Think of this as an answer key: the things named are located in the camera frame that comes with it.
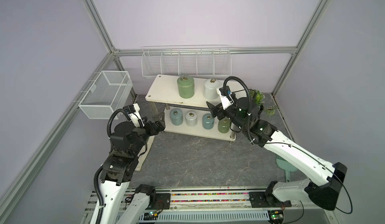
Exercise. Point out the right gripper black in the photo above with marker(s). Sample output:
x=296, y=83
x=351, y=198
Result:
x=218, y=108

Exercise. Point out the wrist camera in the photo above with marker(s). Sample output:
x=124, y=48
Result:
x=133, y=111
x=225, y=96

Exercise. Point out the white mesh basket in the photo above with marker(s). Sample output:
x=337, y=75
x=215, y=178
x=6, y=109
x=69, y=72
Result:
x=108, y=92

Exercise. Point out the small blue-grey canister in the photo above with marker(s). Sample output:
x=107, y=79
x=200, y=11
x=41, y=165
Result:
x=176, y=116

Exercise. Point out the small white tea canister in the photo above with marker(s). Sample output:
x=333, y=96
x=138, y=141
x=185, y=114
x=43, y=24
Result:
x=191, y=118

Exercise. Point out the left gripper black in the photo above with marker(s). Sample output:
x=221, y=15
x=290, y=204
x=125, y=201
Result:
x=154, y=131

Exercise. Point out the small blue tea canister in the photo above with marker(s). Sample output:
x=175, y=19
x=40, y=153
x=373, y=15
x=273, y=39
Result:
x=208, y=121

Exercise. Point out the white wire wall rack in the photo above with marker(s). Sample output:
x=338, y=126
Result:
x=192, y=60

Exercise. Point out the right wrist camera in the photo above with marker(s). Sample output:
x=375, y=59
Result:
x=225, y=96

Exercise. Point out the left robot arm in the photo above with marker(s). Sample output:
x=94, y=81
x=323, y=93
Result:
x=128, y=141

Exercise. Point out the large green tea canister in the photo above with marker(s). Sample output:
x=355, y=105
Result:
x=186, y=86

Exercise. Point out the cream green glove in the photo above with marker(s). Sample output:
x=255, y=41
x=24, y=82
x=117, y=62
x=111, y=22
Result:
x=144, y=154

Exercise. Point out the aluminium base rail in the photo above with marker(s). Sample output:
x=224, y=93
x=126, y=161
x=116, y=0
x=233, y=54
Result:
x=230, y=205

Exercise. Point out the white two-tier shelf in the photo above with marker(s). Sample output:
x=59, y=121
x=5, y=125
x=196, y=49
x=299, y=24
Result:
x=164, y=90

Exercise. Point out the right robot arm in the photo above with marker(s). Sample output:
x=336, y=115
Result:
x=324, y=180

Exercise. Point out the small green tea canister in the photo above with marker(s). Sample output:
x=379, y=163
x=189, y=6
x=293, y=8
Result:
x=224, y=125

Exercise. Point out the large white tea canister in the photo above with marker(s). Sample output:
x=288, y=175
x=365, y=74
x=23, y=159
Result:
x=210, y=88

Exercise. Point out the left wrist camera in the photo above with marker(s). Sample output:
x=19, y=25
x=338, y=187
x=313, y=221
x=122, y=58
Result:
x=133, y=111

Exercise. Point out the potted green plant black vase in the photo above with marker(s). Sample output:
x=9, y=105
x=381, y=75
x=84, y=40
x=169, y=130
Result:
x=258, y=98

